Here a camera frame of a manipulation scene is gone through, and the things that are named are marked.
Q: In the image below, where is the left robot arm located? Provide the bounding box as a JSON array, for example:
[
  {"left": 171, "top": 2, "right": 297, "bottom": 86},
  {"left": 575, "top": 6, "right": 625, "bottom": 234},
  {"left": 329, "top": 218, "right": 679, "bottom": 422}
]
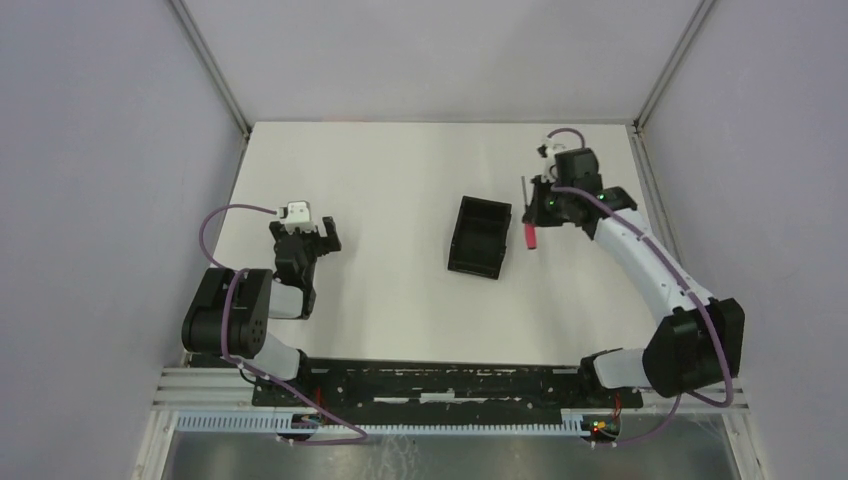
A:
[{"left": 181, "top": 216, "right": 342, "bottom": 384}]

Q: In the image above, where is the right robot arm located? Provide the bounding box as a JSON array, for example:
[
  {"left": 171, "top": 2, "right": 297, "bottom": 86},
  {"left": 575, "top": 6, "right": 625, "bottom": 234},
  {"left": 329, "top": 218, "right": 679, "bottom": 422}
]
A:
[{"left": 522, "top": 142, "right": 745, "bottom": 407}]

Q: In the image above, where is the black plastic bin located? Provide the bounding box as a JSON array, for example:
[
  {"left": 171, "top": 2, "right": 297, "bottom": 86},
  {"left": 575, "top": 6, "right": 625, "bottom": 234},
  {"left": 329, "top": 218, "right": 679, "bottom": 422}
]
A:
[{"left": 447, "top": 196, "right": 512, "bottom": 280}]

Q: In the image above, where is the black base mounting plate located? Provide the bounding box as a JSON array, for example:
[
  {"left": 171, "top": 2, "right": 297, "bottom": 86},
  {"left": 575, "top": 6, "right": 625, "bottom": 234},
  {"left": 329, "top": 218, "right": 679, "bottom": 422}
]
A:
[{"left": 291, "top": 357, "right": 644, "bottom": 426}]

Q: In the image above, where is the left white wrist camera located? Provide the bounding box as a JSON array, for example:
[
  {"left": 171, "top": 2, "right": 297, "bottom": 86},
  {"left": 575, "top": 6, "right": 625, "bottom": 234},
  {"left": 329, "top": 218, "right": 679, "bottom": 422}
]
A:
[{"left": 277, "top": 200, "right": 316, "bottom": 234}]

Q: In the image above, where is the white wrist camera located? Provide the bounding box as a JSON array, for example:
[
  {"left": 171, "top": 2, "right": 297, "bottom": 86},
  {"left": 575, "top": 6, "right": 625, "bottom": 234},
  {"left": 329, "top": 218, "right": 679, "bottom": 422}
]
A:
[
  {"left": 277, "top": 200, "right": 316, "bottom": 234},
  {"left": 536, "top": 137, "right": 557, "bottom": 183}
]

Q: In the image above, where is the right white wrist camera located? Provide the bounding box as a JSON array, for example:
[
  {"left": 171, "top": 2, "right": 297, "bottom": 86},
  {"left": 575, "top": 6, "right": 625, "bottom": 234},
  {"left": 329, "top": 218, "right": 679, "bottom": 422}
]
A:
[{"left": 536, "top": 137, "right": 557, "bottom": 183}]

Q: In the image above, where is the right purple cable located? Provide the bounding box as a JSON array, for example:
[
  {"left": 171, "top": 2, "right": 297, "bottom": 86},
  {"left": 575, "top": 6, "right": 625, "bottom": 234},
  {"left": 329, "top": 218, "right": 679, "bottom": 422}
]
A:
[{"left": 547, "top": 127, "right": 737, "bottom": 446}]

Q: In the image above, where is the purple cable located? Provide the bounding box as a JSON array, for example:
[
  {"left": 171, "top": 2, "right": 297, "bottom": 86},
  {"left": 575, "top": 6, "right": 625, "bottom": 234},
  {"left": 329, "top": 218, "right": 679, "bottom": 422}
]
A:
[
  {"left": 547, "top": 127, "right": 737, "bottom": 446},
  {"left": 199, "top": 203, "right": 370, "bottom": 446}
]

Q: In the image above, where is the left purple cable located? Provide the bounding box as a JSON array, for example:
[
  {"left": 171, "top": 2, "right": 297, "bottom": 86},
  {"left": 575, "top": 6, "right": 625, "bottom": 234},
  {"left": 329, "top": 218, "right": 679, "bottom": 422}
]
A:
[{"left": 199, "top": 203, "right": 370, "bottom": 446}]

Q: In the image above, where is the aluminium right side rail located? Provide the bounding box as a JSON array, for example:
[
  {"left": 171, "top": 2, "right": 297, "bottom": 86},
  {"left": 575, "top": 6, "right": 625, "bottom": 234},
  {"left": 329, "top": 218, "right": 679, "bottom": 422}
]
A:
[{"left": 626, "top": 120, "right": 687, "bottom": 267}]

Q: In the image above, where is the aluminium rail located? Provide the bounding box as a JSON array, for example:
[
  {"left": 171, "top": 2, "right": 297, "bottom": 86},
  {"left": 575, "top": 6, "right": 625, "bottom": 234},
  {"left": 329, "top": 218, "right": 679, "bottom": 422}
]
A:
[
  {"left": 153, "top": 368, "right": 750, "bottom": 415},
  {"left": 626, "top": 120, "right": 687, "bottom": 267}
]

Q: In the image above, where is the white slotted cable duct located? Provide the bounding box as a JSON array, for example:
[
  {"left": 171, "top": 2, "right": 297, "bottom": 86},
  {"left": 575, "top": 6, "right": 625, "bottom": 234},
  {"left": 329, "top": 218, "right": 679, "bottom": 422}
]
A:
[{"left": 177, "top": 411, "right": 620, "bottom": 439}]

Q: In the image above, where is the aluminium front rail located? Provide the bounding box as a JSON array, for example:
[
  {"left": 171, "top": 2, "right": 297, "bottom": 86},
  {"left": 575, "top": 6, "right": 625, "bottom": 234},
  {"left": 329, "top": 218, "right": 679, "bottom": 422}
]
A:
[{"left": 153, "top": 368, "right": 750, "bottom": 415}]

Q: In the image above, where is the right corner aluminium post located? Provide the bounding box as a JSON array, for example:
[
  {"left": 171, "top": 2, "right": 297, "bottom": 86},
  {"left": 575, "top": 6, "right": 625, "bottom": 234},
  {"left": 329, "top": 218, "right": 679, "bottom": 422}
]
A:
[{"left": 633, "top": 0, "right": 717, "bottom": 132}]

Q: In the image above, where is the corner aluminium post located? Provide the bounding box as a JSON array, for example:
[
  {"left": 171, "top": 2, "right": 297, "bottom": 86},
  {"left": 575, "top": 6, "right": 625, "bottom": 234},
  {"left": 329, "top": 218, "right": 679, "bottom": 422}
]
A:
[
  {"left": 633, "top": 0, "right": 717, "bottom": 132},
  {"left": 166, "top": 0, "right": 252, "bottom": 140}
]

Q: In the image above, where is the left corner aluminium post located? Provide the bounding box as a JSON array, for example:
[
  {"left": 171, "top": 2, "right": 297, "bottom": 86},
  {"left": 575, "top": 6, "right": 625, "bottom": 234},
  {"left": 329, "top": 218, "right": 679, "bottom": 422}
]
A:
[{"left": 166, "top": 0, "right": 252, "bottom": 140}]

